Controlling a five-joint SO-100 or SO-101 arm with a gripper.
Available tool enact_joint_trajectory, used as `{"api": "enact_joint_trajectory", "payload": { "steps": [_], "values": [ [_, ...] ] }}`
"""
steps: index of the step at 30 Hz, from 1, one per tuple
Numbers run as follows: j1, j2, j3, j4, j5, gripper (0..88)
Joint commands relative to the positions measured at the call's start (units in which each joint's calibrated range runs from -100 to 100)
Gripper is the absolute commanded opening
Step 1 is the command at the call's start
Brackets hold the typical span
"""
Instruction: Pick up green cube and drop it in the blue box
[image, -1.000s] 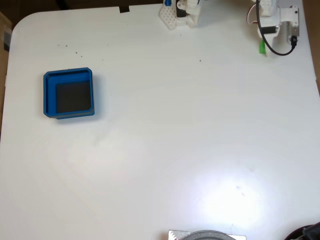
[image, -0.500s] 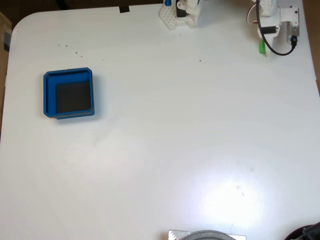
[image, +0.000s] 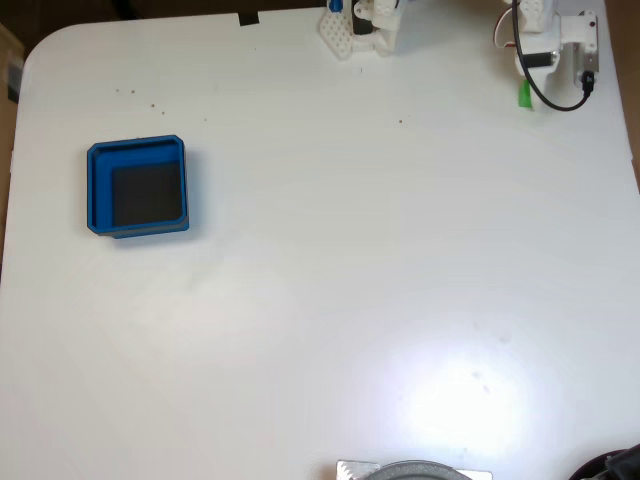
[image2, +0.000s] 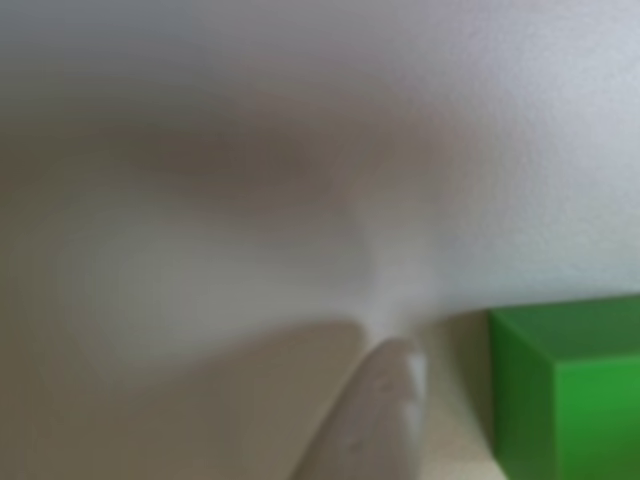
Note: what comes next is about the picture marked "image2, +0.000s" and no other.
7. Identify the green cube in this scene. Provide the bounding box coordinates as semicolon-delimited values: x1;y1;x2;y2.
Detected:
487;294;640;480

